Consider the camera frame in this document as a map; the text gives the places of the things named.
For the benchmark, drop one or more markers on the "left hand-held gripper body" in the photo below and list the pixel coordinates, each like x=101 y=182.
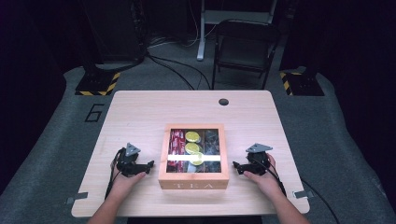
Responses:
x=129 y=163

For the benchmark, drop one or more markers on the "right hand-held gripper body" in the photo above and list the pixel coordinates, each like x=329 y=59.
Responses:
x=257 y=161

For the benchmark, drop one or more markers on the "wooden tea box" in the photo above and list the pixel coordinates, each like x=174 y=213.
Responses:
x=193 y=183

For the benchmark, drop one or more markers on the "person's left hand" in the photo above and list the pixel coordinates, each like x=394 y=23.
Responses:
x=124 y=183

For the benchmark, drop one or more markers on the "person's right hand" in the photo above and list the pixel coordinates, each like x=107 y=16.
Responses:
x=264 y=183

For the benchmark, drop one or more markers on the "bundle of red packets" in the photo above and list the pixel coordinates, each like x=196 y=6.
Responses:
x=176 y=146

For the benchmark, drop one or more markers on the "pile of dark packets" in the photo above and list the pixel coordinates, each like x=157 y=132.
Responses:
x=212 y=143

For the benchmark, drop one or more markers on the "yellow-green round capsule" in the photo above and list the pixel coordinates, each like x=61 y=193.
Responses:
x=191 y=148
x=192 y=136
x=197 y=160

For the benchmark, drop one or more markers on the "round table grommet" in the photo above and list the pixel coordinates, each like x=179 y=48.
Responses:
x=223 y=102

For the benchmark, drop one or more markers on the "black yellow striped base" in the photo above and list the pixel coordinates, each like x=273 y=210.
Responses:
x=96 y=84
x=303 y=84

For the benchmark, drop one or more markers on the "black folding chair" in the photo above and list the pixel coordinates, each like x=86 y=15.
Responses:
x=244 y=53

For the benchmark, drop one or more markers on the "white metal stand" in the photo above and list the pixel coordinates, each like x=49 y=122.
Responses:
x=201 y=40

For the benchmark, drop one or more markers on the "black cabinet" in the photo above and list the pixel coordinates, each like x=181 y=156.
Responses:
x=112 y=31

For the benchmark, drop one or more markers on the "grey metal table bracket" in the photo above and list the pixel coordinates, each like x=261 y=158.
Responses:
x=303 y=194
x=77 y=197

